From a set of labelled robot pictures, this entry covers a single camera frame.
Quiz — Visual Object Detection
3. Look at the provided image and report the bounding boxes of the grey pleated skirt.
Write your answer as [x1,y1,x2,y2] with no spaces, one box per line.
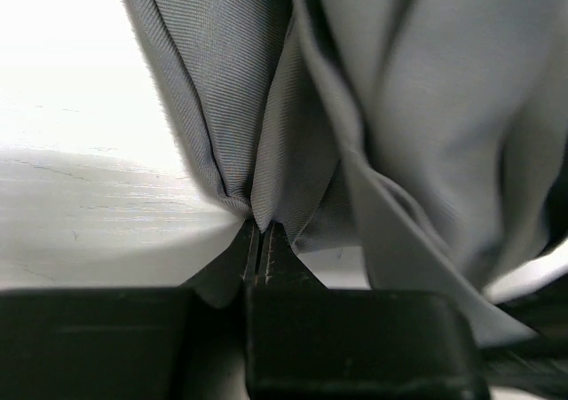
[125,0,567,345]

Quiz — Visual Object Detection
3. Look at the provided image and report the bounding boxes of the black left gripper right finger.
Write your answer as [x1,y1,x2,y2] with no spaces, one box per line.
[244,224,490,399]

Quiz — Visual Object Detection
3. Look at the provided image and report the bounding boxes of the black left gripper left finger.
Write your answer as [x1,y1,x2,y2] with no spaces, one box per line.
[1,221,259,399]

